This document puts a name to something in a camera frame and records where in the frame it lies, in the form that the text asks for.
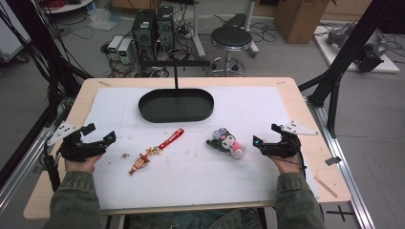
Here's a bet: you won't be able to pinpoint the person's right hand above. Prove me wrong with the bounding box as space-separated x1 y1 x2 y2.
268 155 304 176

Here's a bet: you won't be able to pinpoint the white table mat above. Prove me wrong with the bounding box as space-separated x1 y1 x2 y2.
80 85 321 211

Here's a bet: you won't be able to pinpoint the white round table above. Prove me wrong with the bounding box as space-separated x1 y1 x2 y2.
43 0 95 15

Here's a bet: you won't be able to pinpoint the black computer tower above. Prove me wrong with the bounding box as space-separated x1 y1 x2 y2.
155 5 176 52
131 9 158 52

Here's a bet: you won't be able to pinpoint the black round stool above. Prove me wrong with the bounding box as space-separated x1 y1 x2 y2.
209 26 254 77

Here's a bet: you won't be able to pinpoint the black and pink plush toy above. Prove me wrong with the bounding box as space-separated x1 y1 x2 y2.
205 127 247 160

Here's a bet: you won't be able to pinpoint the person's left hand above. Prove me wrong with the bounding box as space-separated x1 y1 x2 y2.
63 153 104 175

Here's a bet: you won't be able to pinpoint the grey robot device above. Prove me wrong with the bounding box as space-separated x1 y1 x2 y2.
326 22 389 73

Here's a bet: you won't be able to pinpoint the wooden table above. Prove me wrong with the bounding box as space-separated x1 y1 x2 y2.
23 76 352 221

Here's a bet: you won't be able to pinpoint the black frame strut with cables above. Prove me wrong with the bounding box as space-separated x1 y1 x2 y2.
0 0 94 129

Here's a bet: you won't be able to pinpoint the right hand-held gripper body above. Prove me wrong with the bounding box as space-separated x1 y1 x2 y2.
259 120 319 159

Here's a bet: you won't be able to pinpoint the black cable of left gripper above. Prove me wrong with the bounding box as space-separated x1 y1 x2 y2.
42 142 62 193

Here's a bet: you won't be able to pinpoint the white desk leg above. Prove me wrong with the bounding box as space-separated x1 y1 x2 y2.
190 0 207 59
244 0 261 59

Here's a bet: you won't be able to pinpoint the clear plastic bag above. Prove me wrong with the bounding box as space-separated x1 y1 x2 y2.
86 7 123 32

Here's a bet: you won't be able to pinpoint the person's legs in jeans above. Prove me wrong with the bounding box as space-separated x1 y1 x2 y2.
128 207 264 229

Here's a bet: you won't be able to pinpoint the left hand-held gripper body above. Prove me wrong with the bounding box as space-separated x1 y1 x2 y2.
47 120 108 163

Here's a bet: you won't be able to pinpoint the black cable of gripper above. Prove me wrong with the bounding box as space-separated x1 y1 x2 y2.
294 139 308 179
42 142 62 193

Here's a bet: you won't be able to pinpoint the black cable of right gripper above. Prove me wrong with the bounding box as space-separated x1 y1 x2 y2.
294 139 308 179

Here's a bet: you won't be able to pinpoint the thin wooden stick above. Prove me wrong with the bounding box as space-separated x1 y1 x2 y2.
313 176 339 199

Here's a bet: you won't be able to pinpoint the black tape piece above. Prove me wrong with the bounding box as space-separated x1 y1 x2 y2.
324 156 343 167

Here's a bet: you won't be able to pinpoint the white floor platform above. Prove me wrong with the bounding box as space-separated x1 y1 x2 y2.
312 25 401 74

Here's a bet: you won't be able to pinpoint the aluminium rail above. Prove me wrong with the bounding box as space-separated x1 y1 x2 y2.
0 103 75 215
305 95 377 229

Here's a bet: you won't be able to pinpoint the cardboard box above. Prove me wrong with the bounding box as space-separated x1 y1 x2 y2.
273 0 331 45

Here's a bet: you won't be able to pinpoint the red strap figure keychain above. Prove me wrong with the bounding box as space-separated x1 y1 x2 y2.
128 127 185 177

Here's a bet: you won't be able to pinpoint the white power supply unit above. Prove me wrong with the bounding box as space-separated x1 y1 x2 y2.
117 38 134 65
107 34 124 62

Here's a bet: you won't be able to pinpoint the black oval tray with hanger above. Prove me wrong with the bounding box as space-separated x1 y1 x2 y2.
138 59 215 124

